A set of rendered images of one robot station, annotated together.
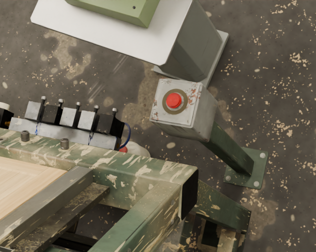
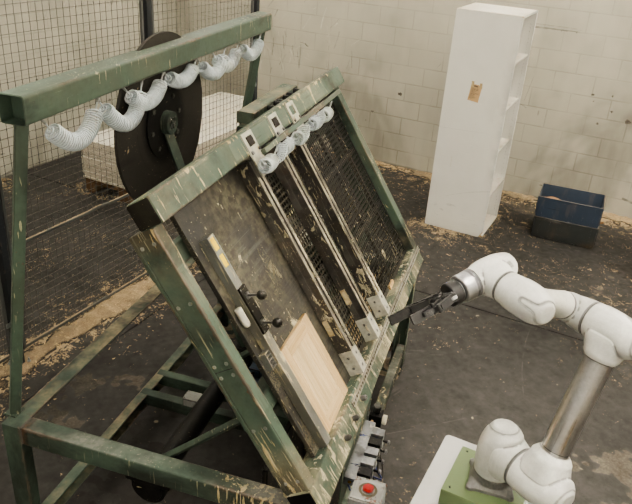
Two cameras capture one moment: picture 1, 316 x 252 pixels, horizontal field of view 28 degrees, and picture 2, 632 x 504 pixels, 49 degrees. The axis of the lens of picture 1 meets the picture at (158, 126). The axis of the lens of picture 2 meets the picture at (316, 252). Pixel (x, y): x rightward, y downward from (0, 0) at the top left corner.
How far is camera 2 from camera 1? 1.47 m
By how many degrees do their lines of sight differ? 47
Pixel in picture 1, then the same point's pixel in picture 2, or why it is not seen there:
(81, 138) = (356, 459)
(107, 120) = (367, 472)
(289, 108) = not seen: outside the picture
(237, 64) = not seen: outside the picture
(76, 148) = (345, 445)
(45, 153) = (341, 423)
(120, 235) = (274, 424)
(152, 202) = (296, 460)
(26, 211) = (297, 388)
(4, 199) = (308, 385)
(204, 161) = not seen: outside the picture
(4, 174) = (327, 397)
